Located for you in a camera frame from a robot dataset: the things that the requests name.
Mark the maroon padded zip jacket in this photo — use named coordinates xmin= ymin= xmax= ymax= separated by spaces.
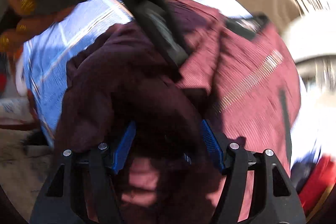
xmin=55 ymin=0 xmax=301 ymax=223

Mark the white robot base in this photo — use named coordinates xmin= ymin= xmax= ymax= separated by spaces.
xmin=282 ymin=9 xmax=336 ymax=83

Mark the hand with yellow nails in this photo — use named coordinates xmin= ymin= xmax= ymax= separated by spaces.
xmin=1 ymin=0 xmax=75 ymax=53

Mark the dark navy quilted jacket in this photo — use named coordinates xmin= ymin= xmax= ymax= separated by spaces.
xmin=290 ymin=155 xmax=317 ymax=193

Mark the red garment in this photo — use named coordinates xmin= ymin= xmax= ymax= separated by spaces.
xmin=299 ymin=155 xmax=335 ymax=219

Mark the patterned beige carpet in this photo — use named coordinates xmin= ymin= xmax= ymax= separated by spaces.
xmin=1 ymin=130 xmax=52 ymax=221

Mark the light blue patterned bedsheet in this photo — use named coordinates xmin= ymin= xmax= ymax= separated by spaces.
xmin=23 ymin=0 xmax=250 ymax=146

